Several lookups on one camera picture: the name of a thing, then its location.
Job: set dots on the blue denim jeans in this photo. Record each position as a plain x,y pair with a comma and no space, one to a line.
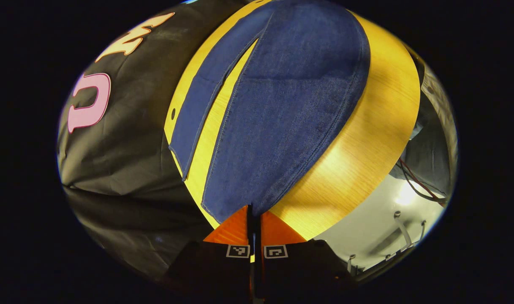
290,118

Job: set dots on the white metal frame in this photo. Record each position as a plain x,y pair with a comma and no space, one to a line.
402,232

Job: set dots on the black backdrop cloth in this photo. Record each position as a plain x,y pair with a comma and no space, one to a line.
126,160

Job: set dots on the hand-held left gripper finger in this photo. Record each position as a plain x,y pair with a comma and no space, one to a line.
249,232
257,236

